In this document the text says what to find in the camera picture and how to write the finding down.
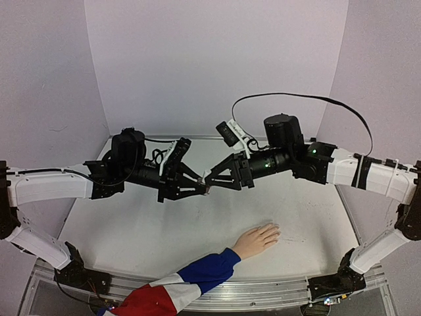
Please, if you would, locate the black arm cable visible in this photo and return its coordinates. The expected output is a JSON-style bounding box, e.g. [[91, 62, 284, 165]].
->
[[9, 138, 175, 182], [232, 93, 374, 155]]

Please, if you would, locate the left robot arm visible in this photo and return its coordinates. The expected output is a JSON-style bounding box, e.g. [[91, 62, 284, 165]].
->
[[1, 128, 209, 288]]

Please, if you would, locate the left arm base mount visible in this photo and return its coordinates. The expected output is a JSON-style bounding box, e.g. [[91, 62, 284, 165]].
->
[[54, 242, 111, 294]]

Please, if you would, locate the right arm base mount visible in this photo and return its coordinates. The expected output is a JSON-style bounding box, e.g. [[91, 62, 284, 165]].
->
[[307, 248, 366, 302]]

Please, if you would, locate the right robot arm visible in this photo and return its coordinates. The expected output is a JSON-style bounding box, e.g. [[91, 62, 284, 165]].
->
[[205, 114, 420, 281]]

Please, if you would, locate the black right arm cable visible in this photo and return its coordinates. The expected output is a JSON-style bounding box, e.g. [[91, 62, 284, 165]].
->
[[232, 93, 374, 155]]

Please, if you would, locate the mannequin hand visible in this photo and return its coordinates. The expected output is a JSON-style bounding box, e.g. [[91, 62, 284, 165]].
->
[[232, 223, 281, 260]]

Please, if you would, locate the aluminium front rail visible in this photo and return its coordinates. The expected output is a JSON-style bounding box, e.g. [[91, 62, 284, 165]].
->
[[32, 259, 389, 312]]

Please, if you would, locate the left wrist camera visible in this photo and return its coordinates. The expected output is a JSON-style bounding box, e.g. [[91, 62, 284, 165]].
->
[[159, 137, 191, 176]]

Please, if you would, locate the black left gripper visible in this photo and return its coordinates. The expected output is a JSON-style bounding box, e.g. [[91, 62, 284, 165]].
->
[[123, 161, 209, 204]]

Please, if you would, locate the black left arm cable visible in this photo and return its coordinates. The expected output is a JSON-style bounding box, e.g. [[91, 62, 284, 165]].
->
[[9, 138, 175, 182]]

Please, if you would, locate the red white blue sleeve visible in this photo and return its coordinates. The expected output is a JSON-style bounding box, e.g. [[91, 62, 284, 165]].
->
[[97, 248, 241, 315]]

